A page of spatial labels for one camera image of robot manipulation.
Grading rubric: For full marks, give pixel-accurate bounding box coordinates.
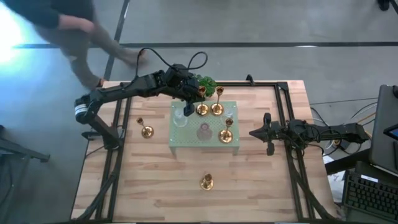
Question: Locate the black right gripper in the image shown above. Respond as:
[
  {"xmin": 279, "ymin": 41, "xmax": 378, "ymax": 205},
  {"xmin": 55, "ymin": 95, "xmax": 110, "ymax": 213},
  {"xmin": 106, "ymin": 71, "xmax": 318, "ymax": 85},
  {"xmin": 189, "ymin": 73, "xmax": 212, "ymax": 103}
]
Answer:
[{"xmin": 249, "ymin": 112, "xmax": 296, "ymax": 156}]

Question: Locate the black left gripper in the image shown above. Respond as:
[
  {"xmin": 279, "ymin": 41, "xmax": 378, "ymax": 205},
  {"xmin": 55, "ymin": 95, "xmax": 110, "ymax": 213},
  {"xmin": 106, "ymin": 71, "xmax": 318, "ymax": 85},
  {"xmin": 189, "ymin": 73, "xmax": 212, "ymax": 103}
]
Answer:
[{"xmin": 164, "ymin": 63, "xmax": 208, "ymax": 118}]

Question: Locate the brass candlestick holder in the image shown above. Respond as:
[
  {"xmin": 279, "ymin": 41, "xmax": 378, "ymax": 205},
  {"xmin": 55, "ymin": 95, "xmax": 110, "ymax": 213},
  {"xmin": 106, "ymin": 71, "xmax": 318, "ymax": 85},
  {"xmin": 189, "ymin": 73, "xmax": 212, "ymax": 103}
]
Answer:
[
  {"xmin": 136, "ymin": 117, "xmax": 155, "ymax": 139},
  {"xmin": 210, "ymin": 85, "xmax": 225, "ymax": 116},
  {"xmin": 200, "ymin": 173, "xmax": 215, "ymax": 191},
  {"xmin": 195, "ymin": 85, "xmax": 210, "ymax": 117},
  {"xmin": 218, "ymin": 118, "xmax": 234, "ymax": 144}
]

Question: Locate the clear glass vase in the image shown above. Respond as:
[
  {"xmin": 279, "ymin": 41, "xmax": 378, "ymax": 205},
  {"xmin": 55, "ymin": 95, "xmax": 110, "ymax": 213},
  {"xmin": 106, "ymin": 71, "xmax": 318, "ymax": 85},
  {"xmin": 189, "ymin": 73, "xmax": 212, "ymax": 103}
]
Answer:
[
  {"xmin": 222, "ymin": 106, "xmax": 236, "ymax": 121},
  {"xmin": 172, "ymin": 108, "xmax": 188, "ymax": 128}
]

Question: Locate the pink glass vase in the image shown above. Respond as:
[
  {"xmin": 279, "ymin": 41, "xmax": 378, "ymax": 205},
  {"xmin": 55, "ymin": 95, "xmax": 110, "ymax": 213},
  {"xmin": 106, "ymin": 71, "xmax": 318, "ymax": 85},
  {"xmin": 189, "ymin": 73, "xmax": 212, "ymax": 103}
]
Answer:
[{"xmin": 196, "ymin": 123, "xmax": 213, "ymax": 141}]

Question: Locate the green potted plant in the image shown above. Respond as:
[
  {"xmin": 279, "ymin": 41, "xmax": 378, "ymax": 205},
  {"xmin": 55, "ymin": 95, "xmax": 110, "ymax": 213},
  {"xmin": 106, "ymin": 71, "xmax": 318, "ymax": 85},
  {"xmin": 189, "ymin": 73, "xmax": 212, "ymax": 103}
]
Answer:
[{"xmin": 194, "ymin": 74, "xmax": 218, "ymax": 98}]

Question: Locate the green perforated metal shelf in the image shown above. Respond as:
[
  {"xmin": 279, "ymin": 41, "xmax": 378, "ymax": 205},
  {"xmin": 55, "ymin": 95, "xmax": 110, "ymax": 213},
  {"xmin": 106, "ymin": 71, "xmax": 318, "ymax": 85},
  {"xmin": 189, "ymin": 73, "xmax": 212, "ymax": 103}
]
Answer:
[{"xmin": 169, "ymin": 101, "xmax": 241, "ymax": 158}]

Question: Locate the black desk bar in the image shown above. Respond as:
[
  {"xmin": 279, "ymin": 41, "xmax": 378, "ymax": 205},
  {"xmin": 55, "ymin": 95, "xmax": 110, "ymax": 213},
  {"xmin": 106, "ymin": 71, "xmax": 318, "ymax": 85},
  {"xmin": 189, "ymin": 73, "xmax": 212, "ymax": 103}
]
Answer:
[{"xmin": 325, "ymin": 149, "xmax": 371, "ymax": 175}]

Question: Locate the white paper sheet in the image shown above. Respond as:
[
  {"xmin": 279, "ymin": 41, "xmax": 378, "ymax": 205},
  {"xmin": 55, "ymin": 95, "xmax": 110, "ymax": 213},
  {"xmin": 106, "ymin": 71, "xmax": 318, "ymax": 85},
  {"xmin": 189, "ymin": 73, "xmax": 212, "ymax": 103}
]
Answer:
[{"xmin": 323, "ymin": 154, "xmax": 346, "ymax": 203}]

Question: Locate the grey laptop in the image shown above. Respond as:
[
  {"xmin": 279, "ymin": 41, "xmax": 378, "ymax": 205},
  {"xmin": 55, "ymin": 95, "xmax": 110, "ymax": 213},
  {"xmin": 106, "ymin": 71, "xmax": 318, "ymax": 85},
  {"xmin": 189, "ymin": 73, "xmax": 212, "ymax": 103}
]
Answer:
[{"xmin": 369, "ymin": 84, "xmax": 398, "ymax": 177}]

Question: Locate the black computer keyboard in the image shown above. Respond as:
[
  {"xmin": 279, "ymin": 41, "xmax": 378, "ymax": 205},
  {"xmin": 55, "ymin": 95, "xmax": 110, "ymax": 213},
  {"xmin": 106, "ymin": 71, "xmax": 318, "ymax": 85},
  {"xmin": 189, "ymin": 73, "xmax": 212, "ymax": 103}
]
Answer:
[{"xmin": 341, "ymin": 169, "xmax": 398, "ymax": 222}]

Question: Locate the person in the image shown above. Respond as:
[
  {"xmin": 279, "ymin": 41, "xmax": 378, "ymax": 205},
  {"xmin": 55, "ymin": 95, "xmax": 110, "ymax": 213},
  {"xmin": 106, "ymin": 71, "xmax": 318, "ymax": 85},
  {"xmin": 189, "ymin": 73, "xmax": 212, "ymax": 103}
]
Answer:
[{"xmin": 0, "ymin": 0, "xmax": 147, "ymax": 91}]

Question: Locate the black metal stand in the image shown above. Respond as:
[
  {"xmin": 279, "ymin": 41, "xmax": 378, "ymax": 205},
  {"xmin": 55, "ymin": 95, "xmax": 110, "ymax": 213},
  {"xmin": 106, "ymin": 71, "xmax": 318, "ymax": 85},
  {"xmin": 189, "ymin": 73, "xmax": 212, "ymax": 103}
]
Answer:
[{"xmin": 0, "ymin": 124, "xmax": 51, "ymax": 218}]

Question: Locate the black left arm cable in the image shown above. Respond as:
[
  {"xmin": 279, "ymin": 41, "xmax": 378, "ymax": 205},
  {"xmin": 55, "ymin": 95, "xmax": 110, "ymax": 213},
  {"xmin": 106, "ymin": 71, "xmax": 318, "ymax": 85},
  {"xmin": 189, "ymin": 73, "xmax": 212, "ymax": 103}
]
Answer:
[
  {"xmin": 185, "ymin": 51, "xmax": 208, "ymax": 71},
  {"xmin": 135, "ymin": 47, "xmax": 177, "ymax": 78}
]

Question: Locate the black aluminium table frame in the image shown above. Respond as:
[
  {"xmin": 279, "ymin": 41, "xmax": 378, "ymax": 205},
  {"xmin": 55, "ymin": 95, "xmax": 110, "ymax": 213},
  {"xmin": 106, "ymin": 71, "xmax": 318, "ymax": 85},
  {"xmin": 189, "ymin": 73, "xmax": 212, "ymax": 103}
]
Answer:
[{"xmin": 73, "ymin": 80, "xmax": 335, "ymax": 222}]

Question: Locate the yellow cable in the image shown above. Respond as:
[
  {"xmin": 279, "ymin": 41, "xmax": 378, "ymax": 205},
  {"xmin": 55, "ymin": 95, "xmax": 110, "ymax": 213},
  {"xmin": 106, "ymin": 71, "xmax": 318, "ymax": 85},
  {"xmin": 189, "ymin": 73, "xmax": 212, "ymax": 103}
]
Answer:
[{"xmin": 329, "ymin": 111, "xmax": 377, "ymax": 149}]

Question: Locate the grey cable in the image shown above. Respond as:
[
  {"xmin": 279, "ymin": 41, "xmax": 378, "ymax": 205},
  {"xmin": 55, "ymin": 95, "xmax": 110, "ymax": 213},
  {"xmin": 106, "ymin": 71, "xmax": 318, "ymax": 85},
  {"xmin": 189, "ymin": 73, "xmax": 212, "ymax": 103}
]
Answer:
[{"xmin": 310, "ymin": 96, "xmax": 379, "ymax": 106}]

